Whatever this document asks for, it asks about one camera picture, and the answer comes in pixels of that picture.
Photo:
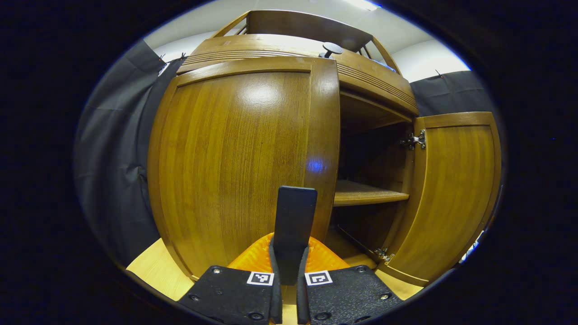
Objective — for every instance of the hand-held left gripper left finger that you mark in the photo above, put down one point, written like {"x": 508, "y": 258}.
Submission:
{"x": 235, "y": 293}

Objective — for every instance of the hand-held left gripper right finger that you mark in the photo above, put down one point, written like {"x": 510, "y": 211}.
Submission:
{"x": 352, "y": 293}

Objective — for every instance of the wooden cabinet door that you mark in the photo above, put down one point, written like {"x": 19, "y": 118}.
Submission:
{"x": 226, "y": 158}
{"x": 451, "y": 194}

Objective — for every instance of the metal door hinge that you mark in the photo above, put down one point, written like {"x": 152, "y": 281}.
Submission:
{"x": 384, "y": 255}
{"x": 414, "y": 140}

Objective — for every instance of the black backdrop cloth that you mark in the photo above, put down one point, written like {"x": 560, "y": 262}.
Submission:
{"x": 108, "y": 158}

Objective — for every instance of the blue towel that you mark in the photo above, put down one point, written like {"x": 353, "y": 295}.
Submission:
{"x": 384, "y": 66}

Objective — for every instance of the black round drawer knob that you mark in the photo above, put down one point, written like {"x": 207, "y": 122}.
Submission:
{"x": 332, "y": 47}

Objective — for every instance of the wooden ribbed drawer front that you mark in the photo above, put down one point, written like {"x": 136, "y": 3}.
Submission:
{"x": 271, "y": 45}

